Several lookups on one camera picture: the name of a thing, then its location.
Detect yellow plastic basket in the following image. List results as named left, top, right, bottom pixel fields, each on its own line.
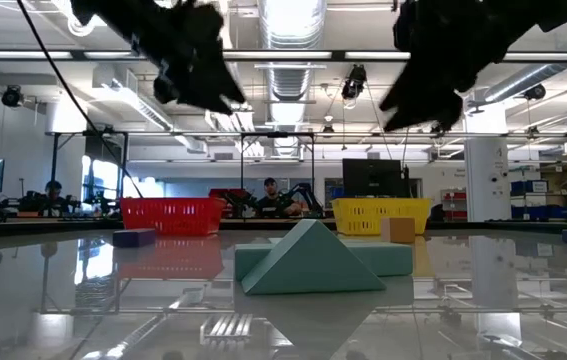
left=331, top=197, right=432, bottom=236

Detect black ceiling camera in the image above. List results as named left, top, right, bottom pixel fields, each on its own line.
left=1, top=84, right=24, bottom=109
left=341, top=63, right=368, bottom=101
left=522, top=83, right=547, bottom=101

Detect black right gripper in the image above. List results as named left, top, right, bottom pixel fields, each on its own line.
left=379, top=0, right=567, bottom=132

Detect teal triangular prism block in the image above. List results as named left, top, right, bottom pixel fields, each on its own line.
left=241, top=218, right=387, bottom=296

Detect black camera cable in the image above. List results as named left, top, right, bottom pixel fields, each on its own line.
left=15, top=0, right=145, bottom=200

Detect seated person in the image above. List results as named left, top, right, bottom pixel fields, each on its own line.
left=255, top=177, right=305, bottom=219

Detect black background rig frame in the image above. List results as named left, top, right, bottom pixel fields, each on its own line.
left=239, top=131, right=317, bottom=220
left=45, top=129, right=129, bottom=217

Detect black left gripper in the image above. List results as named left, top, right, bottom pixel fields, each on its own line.
left=70, top=0, right=247, bottom=115

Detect black aluminium table frame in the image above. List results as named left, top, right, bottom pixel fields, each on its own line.
left=0, top=218, right=567, bottom=236

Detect long teal block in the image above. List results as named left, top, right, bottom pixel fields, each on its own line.
left=234, top=238, right=414, bottom=282

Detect blue storage bin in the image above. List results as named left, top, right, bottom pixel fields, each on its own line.
left=510, top=179, right=549, bottom=196

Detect silver ceiling duct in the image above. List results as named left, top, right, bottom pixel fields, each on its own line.
left=256, top=0, right=328, bottom=157

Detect black monitor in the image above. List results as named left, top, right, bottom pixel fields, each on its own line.
left=341, top=158, right=411, bottom=199

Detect white square column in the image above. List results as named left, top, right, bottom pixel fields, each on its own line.
left=464, top=94, right=509, bottom=224

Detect red storage bins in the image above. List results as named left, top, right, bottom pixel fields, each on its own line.
left=440, top=188, right=468, bottom=222

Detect white glossy table board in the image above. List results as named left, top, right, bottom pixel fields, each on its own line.
left=0, top=227, right=567, bottom=360

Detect red plastic basket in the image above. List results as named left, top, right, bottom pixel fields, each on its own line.
left=120, top=196, right=227, bottom=237

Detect black overhead frame bar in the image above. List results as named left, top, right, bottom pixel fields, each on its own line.
left=0, top=48, right=567, bottom=63

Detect orange cube block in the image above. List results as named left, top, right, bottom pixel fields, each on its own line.
left=380, top=216, right=417, bottom=245

